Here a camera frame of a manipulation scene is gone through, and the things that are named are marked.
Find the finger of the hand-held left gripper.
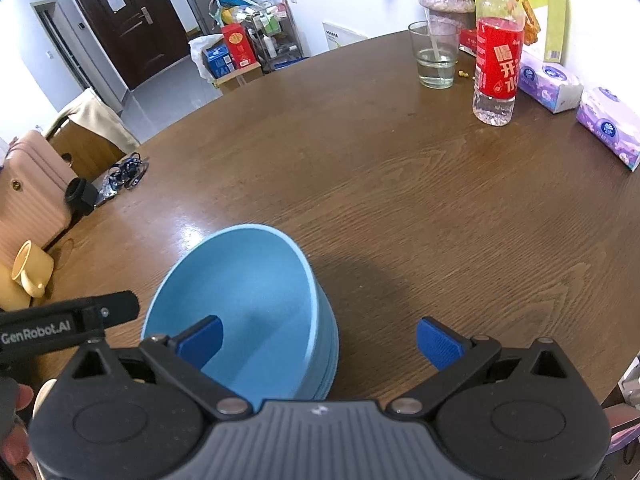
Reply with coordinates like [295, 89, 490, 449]
[80, 290, 140, 333]

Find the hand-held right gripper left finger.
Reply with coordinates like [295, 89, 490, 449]
[70, 317, 252, 421]

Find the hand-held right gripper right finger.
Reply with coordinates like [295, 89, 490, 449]
[389, 317, 573, 421]

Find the person's left hand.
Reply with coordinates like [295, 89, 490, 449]
[0, 376, 58, 480]

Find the yellow mug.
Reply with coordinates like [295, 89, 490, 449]
[11, 240, 55, 298]

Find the dark plastic pouch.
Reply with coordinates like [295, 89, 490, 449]
[94, 180, 118, 208]

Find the black cylindrical cup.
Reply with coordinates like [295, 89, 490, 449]
[66, 177, 97, 216]

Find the pink suitcase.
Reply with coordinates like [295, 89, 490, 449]
[0, 130, 78, 266]

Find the wooden chair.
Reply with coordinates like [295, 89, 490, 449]
[47, 110, 126, 181]

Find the beige cloth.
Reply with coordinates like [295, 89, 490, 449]
[44, 87, 142, 153]

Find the grey interior door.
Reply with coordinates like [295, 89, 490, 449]
[30, 0, 123, 113]

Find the cardboard box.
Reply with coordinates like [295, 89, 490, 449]
[212, 62, 264, 93]

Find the white plastic bag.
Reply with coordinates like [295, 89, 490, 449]
[188, 34, 223, 81]

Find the blue carton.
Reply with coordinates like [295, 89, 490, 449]
[205, 44, 236, 78]

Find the purple tissue pack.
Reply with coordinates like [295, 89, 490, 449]
[517, 51, 585, 114]
[576, 86, 640, 172]

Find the drinking glass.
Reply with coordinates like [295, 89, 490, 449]
[408, 21, 461, 90]

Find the dark brown door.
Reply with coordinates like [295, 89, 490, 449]
[71, 0, 192, 92]

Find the red carton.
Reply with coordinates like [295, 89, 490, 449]
[221, 22, 257, 68]

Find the red label water bottle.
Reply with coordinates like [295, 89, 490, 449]
[471, 0, 526, 127]

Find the white straw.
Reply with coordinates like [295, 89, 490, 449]
[425, 7, 443, 63]

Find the metal storage rack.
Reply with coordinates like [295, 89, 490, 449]
[247, 2, 306, 72]

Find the white sign board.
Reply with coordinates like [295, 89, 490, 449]
[322, 21, 370, 51]

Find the blue shopping bag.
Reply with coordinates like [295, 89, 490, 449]
[209, 0, 261, 26]

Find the yellow green snack box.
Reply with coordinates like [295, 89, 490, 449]
[471, 0, 568, 65]

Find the blue lanyard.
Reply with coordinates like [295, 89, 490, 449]
[109, 155, 148, 192]

